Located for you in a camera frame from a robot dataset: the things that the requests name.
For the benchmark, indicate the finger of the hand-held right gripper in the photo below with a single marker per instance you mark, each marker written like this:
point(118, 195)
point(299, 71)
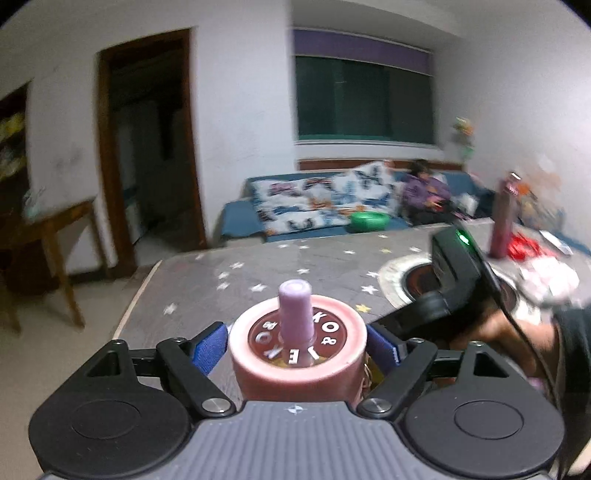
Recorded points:
point(392, 323)

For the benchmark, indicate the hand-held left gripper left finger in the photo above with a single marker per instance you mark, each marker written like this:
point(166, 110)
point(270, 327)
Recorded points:
point(210, 350)

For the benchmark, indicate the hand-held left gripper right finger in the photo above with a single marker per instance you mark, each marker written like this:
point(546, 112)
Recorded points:
point(383, 347)

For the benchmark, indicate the pink straw water bottle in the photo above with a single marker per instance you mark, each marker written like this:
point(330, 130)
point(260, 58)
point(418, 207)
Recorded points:
point(298, 360)

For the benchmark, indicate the person's right forearm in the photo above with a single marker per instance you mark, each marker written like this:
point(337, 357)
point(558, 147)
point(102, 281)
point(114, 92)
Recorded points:
point(575, 369)

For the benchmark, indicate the person's right hand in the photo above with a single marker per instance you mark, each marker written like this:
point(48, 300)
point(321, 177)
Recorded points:
point(512, 341)

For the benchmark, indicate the round induction cooker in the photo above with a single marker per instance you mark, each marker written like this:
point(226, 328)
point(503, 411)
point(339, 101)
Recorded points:
point(406, 279)

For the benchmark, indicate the grey star-print tablecloth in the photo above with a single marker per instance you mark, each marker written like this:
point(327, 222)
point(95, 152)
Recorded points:
point(240, 295)

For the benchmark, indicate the tall pink tumbler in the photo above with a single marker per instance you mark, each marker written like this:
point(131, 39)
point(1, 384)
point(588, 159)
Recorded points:
point(503, 221)

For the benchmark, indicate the red plastic bag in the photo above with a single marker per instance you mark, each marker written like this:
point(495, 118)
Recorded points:
point(524, 247)

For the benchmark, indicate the white plastic bag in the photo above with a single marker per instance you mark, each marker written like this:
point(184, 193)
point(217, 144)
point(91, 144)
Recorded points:
point(551, 279)

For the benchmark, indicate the green plastic basin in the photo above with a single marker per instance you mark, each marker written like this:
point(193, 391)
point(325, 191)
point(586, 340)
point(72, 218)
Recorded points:
point(369, 222)

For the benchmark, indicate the blue sofa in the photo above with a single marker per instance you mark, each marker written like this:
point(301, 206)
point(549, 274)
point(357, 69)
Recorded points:
point(240, 221)

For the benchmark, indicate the artificial flower bunch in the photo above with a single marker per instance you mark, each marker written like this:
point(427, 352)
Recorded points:
point(463, 136)

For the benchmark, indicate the butterfly print pillow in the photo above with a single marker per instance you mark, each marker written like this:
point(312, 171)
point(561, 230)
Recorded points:
point(318, 203)

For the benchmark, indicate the dark glass window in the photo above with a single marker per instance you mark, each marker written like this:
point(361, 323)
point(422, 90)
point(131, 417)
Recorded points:
point(364, 99)

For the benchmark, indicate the wooden side table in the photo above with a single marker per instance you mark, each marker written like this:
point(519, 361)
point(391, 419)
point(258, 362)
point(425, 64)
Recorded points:
point(60, 221)

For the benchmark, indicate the glass jar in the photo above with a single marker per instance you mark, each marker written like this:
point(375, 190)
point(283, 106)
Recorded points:
point(33, 203)

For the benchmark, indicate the purple window valance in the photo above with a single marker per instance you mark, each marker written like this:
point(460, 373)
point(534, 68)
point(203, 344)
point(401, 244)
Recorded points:
point(360, 48)

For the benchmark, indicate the dark wooden shelf unit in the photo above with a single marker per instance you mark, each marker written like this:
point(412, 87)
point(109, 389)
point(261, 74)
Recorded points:
point(11, 143)

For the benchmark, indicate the wooden door frame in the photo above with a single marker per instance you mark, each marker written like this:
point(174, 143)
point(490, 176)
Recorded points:
point(196, 152)

